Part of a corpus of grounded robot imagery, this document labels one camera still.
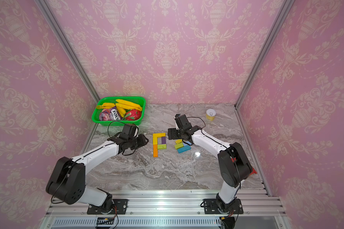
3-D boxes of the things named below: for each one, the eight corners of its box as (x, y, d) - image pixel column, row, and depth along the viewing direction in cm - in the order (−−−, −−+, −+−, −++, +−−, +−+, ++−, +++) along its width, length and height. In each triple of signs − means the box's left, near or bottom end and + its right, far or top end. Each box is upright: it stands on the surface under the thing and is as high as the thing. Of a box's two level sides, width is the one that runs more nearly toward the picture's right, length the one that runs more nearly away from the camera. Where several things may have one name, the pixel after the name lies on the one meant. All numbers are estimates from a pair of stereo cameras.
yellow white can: (206, 121, 113) (207, 117, 108) (205, 113, 118) (206, 108, 114) (215, 121, 113) (217, 117, 108) (213, 113, 118) (215, 108, 114)
